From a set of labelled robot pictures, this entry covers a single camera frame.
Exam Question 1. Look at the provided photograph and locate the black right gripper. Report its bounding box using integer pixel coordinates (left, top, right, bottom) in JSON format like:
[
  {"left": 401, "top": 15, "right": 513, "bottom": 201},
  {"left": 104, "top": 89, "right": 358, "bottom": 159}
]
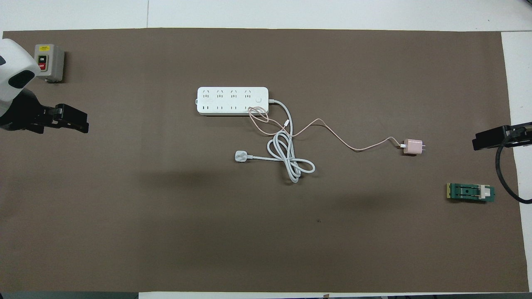
[{"left": 472, "top": 122, "right": 532, "bottom": 151}]

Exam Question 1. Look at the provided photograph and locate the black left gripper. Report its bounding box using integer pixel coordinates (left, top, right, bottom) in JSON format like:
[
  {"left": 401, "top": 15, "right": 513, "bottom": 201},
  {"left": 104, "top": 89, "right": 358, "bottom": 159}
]
[{"left": 0, "top": 89, "right": 89, "bottom": 134}]

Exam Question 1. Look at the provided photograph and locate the pink charger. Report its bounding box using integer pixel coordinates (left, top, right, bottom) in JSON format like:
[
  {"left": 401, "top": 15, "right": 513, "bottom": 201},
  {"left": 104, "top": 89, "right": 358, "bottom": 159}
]
[{"left": 403, "top": 139, "right": 426, "bottom": 155}]

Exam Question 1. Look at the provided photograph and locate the pink charging cable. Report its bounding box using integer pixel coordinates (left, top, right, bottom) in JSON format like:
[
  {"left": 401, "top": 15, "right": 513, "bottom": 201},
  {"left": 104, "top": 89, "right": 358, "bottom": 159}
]
[{"left": 248, "top": 106, "right": 406, "bottom": 152}]

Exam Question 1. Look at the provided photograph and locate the white power strip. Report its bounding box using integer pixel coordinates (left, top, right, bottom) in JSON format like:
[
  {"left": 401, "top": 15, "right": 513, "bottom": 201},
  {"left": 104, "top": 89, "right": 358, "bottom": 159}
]
[{"left": 196, "top": 86, "right": 269, "bottom": 116}]

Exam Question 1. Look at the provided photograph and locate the brown table mat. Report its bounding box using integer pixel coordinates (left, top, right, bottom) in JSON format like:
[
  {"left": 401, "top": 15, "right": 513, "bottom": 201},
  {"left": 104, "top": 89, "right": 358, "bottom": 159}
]
[{"left": 0, "top": 28, "right": 529, "bottom": 293}]

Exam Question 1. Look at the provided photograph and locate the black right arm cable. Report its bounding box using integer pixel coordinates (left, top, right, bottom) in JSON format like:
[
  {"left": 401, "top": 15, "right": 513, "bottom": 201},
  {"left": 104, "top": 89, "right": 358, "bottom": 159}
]
[{"left": 495, "top": 127, "right": 532, "bottom": 204}]

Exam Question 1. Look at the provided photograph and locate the green knife switch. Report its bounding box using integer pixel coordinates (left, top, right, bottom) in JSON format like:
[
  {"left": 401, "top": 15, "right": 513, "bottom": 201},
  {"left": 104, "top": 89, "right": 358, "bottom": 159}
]
[{"left": 446, "top": 183, "right": 496, "bottom": 203}]

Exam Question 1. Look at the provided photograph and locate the grey on-off switch box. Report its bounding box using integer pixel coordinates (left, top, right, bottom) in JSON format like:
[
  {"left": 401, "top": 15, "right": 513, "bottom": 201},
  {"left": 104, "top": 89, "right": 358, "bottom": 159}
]
[{"left": 33, "top": 44, "right": 65, "bottom": 83}]

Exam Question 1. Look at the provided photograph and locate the white power cord with plug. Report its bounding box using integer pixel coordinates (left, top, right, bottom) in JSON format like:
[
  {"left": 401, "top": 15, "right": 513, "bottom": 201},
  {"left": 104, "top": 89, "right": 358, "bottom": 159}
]
[{"left": 235, "top": 99, "right": 315, "bottom": 184}]

